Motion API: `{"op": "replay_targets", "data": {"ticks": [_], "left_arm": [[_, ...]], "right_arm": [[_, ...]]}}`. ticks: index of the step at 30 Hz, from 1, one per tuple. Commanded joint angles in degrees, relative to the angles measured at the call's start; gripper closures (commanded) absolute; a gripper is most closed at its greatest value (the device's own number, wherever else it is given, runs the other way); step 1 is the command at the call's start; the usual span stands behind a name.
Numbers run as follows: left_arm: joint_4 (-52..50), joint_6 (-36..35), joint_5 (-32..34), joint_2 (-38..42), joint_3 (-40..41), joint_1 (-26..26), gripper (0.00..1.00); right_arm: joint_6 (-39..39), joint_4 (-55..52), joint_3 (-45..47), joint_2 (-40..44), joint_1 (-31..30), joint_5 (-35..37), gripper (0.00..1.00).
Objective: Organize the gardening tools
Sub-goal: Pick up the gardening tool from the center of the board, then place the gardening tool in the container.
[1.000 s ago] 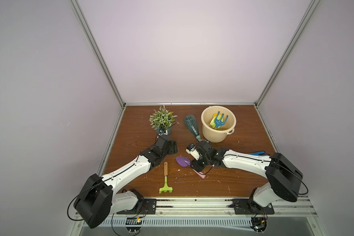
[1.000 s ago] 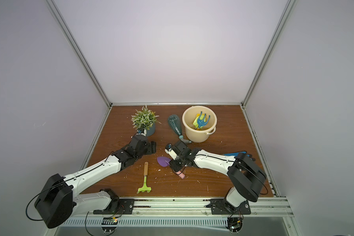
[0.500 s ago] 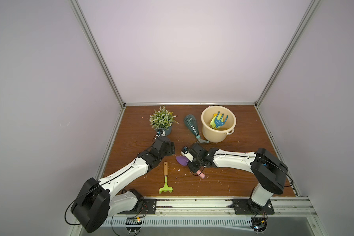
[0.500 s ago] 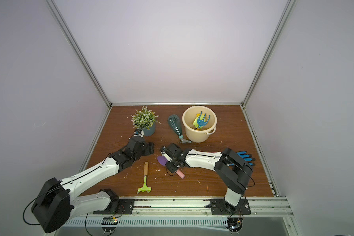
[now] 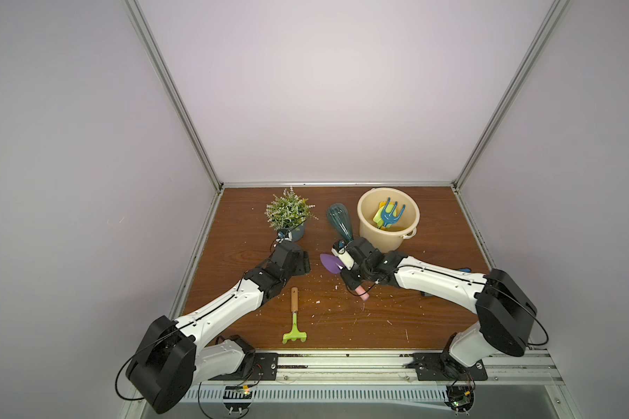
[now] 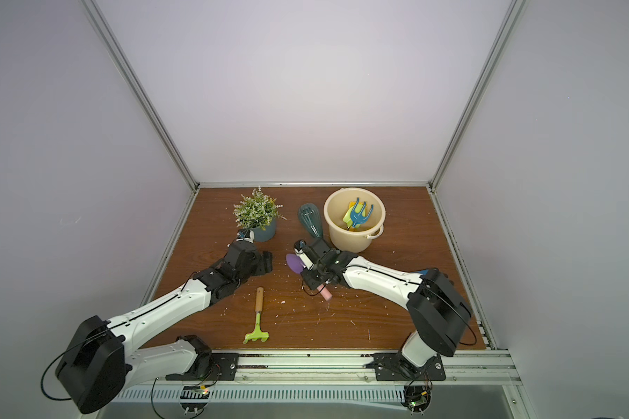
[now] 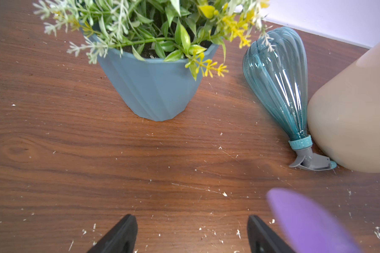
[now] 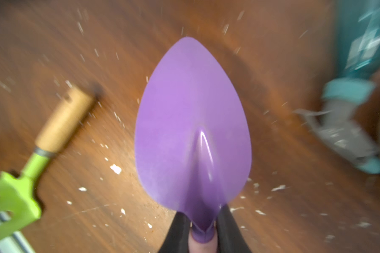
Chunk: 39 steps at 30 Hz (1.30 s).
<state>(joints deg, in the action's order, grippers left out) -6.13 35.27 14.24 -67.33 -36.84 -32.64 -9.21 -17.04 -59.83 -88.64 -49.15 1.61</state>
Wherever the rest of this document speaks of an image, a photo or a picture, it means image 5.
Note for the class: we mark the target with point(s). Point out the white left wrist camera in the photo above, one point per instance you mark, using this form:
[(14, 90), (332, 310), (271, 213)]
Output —
[(283, 234)]

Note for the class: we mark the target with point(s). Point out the purple trowel pink handle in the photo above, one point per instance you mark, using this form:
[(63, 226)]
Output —
[(335, 266)]

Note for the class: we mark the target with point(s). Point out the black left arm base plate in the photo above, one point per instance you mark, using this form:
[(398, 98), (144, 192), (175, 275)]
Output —
[(255, 366)]

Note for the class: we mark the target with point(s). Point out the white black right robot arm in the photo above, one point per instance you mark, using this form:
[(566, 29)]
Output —
[(505, 315)]

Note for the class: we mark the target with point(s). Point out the blue fork yellow handle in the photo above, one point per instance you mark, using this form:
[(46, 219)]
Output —
[(390, 213)]

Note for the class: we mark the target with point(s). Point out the blue grey gardening glove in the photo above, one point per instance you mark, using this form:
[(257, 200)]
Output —
[(465, 270)]

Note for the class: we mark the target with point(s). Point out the aluminium front mounting rail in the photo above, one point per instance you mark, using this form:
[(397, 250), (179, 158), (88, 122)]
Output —
[(387, 367)]

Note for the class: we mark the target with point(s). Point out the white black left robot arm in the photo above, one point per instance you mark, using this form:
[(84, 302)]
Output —
[(176, 354)]

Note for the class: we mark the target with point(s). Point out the teal spray bottle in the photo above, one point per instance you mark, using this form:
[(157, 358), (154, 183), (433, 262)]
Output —
[(339, 218)]

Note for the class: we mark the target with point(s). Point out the green rake wooden handle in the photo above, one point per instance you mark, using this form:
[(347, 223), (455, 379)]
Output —
[(295, 333)]

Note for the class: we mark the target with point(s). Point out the artificial green potted plant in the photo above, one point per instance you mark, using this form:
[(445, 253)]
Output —
[(289, 210)]

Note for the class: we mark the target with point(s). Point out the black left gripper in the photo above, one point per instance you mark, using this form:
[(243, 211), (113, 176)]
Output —
[(301, 261)]

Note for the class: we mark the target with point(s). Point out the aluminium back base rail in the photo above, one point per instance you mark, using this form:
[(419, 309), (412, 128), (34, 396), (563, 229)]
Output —
[(326, 184)]

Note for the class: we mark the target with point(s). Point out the aluminium corner post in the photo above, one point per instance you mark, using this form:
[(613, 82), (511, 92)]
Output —
[(148, 39), (553, 17)]

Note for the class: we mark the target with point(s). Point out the cream plastic bucket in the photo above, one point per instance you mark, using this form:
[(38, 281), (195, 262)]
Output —
[(387, 239)]

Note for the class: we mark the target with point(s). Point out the green trowel wooden handle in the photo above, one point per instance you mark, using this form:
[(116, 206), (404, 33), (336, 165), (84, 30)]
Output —
[(379, 222)]

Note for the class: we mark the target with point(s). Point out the aluminium left corner post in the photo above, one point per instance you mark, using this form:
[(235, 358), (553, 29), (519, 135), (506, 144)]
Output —
[(148, 39)]

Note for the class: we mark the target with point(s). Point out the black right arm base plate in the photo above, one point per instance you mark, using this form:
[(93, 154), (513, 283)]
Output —
[(438, 367)]

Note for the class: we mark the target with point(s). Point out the aluminium right corner post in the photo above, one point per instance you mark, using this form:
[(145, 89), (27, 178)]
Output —
[(553, 17)]

